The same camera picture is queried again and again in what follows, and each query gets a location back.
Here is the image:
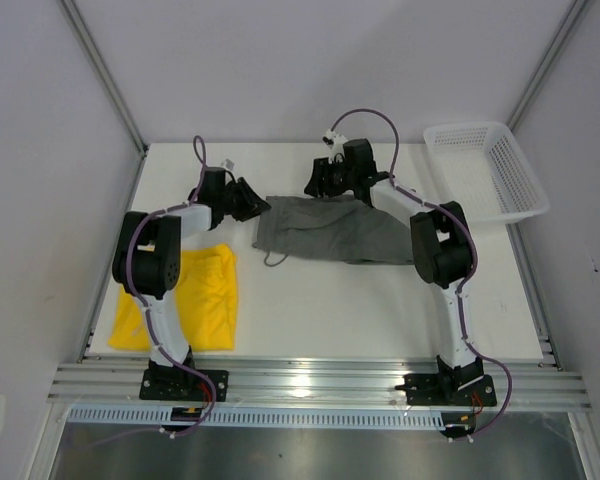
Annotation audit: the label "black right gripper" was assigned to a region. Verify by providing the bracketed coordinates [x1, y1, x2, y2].
[304, 157, 356, 200]

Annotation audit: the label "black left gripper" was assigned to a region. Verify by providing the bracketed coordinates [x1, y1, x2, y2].
[219, 178, 270, 223]

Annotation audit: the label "grey shorts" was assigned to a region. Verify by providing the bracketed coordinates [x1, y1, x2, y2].
[253, 195, 414, 265]

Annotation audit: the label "yellow shorts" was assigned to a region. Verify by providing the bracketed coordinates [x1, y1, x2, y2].
[108, 244, 238, 352]

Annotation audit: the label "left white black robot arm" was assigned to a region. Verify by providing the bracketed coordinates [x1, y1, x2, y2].
[112, 167, 271, 400]

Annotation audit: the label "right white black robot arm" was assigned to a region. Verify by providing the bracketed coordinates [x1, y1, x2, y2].
[304, 131, 484, 404]

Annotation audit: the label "white plastic basket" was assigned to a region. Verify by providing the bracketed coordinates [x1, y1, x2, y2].
[423, 121, 550, 224]

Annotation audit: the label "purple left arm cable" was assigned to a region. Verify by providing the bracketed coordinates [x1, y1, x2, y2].
[87, 135, 222, 447]

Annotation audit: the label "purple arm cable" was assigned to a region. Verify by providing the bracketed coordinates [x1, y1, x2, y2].
[324, 108, 513, 444]
[87, 135, 222, 447]

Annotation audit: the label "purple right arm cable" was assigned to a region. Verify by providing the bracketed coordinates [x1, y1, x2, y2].
[324, 108, 513, 444]

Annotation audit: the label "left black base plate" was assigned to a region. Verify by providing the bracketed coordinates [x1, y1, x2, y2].
[139, 368, 229, 402]

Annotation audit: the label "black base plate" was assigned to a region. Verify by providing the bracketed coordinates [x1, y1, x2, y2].
[394, 373, 497, 407]
[139, 368, 229, 402]

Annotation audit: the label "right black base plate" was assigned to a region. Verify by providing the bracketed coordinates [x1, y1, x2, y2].
[394, 373, 497, 407]

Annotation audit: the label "white slotted cable duct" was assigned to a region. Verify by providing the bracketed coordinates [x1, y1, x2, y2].
[67, 404, 444, 431]

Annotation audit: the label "left aluminium frame post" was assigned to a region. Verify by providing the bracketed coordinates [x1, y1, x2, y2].
[57, 0, 148, 155]

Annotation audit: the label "aluminium frame post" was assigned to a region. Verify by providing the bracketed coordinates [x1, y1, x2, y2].
[57, 0, 148, 155]
[506, 0, 595, 132]

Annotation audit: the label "aluminium mounting rail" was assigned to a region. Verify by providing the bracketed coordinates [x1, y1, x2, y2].
[47, 356, 592, 413]

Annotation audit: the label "right aluminium frame post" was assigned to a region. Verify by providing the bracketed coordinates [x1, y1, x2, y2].
[506, 0, 595, 132]

